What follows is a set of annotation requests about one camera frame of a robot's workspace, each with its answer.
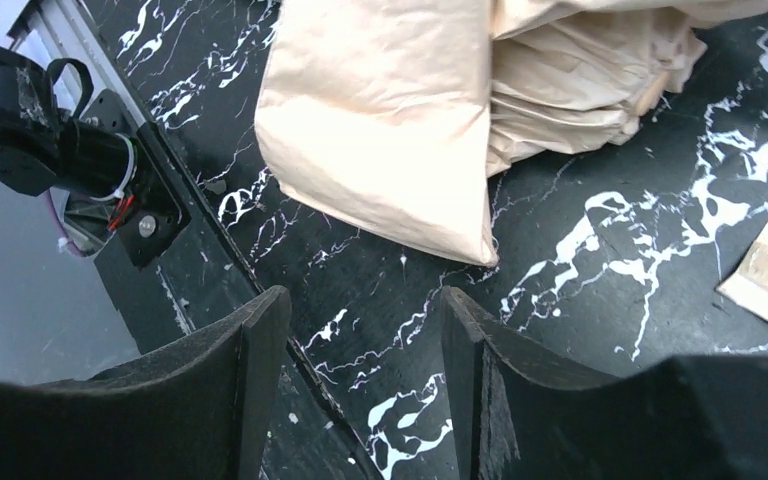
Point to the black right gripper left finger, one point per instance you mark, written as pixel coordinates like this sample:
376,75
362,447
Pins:
197,408

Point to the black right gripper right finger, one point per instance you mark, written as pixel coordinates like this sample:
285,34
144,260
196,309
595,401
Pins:
521,411

